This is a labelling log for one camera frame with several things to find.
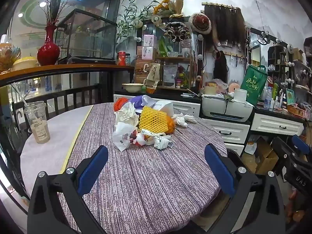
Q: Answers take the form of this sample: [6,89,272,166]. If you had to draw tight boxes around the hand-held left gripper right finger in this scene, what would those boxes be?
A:
[204,144,286,234]

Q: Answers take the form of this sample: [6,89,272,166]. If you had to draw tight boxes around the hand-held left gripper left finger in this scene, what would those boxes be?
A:
[27,145,109,234]

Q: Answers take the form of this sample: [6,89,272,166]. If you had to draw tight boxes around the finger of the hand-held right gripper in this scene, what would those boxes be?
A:
[291,135,312,160]
[271,137,311,176]

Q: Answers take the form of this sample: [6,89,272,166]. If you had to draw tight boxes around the white printed plastic bag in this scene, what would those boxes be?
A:
[112,122,140,152]

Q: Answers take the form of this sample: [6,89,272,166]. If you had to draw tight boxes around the white tissue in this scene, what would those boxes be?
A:
[173,113,198,128]

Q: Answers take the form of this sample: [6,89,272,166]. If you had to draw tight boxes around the cream plastic bag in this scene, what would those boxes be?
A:
[115,102,139,127]

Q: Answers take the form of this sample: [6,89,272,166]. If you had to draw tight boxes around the white wrapper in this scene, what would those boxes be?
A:
[138,128,174,150]

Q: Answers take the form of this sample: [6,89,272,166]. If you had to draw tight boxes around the orange foam fruit net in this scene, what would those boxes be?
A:
[113,97,129,112]

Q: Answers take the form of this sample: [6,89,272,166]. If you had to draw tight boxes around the yellow foam fruit net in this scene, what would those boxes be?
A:
[138,106,172,134]

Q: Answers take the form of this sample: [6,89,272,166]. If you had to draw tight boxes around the purple plastic bag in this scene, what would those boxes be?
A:
[128,96,149,110]

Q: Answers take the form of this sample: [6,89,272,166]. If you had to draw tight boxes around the clear plastic bag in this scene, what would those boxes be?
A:
[142,95,158,106]

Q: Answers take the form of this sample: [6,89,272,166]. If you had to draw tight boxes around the person's right hand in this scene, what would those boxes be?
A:
[288,190,308,225]

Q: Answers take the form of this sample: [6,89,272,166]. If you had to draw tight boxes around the cardboard box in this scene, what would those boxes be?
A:
[241,136,279,175]

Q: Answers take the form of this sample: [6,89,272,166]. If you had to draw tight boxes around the small framed picture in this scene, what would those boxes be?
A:
[285,88,295,105]

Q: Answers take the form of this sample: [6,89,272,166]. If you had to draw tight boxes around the pale lilac table cover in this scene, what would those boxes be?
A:
[20,105,94,198]

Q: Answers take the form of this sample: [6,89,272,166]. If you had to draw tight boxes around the purple striped tablecloth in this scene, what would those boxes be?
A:
[57,102,228,234]

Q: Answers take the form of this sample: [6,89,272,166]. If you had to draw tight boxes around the plastic water bottle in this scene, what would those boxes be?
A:
[264,86,273,109]

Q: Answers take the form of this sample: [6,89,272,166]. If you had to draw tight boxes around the white printer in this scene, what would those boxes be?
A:
[201,94,255,123]

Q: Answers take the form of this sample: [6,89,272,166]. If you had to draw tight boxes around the clear plastic drink cup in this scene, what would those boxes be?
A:
[24,101,51,144]

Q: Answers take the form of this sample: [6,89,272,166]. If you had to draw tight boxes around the green tote bag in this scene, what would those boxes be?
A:
[240,64,269,107]

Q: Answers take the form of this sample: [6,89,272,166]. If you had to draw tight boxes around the black railing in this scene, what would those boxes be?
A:
[12,84,115,129]

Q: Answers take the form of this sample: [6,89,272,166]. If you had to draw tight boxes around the pink round ornament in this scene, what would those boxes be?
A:
[228,82,242,93]

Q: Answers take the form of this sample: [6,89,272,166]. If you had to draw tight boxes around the plastic bag of goods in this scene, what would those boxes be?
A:
[204,78,229,94]

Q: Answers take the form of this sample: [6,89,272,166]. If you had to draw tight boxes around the cream bowl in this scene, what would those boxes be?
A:
[122,83,145,93]

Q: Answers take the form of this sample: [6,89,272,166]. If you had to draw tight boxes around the vanity mirror with bulbs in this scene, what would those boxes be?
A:
[246,26,296,84]

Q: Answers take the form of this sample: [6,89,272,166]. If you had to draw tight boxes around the colourful toy figure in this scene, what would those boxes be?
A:
[176,65,188,87]

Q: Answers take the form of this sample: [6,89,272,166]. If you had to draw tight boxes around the hanging black wig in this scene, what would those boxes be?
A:
[213,51,229,84]

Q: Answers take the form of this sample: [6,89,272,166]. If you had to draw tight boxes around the white drinking straw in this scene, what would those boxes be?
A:
[11,83,32,114]

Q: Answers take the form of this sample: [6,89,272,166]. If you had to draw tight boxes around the wooden bar counter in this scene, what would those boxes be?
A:
[0,64,135,88]

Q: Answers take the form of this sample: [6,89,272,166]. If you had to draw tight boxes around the stack of brown boxes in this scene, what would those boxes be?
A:
[134,59,153,84]

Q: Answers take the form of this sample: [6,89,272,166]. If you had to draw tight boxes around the beige paper snack bag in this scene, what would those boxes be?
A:
[146,63,161,89]

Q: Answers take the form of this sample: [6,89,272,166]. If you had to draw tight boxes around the red tin can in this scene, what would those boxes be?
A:
[117,51,127,66]

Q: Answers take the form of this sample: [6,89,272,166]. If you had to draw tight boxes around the wooden shelf rack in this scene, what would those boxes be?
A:
[155,56,195,90]

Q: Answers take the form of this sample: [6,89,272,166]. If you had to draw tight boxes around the red ceramic vase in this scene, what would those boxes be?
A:
[37,25,60,66]

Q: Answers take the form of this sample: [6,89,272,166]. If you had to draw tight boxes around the yellow lidded container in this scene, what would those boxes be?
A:
[12,57,39,72]

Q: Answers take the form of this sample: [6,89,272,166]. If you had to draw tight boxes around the pink product box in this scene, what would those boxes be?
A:
[143,35,157,47]
[142,46,155,60]

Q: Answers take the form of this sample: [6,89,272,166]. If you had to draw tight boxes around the glass terrarium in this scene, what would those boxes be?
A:
[55,8,118,62]

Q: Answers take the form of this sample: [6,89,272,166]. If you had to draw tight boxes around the green leaf packet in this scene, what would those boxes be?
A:
[158,37,171,57]

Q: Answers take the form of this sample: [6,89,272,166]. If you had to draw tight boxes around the hanging brown hair extensions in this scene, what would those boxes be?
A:
[203,3,246,49]

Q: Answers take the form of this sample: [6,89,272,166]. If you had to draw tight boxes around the black and white headdress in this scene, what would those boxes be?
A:
[165,21,191,43]

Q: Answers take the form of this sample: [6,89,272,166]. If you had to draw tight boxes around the red fur-trimmed hat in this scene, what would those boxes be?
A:
[189,12,212,34]

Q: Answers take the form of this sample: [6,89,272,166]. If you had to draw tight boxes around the green bamboo plant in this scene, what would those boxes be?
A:
[116,0,157,45]

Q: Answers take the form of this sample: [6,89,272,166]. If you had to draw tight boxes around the dried branches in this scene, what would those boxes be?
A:
[38,0,75,27]

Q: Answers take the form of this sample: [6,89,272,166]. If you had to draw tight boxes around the sunflower bouquet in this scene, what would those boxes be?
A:
[153,0,184,18]

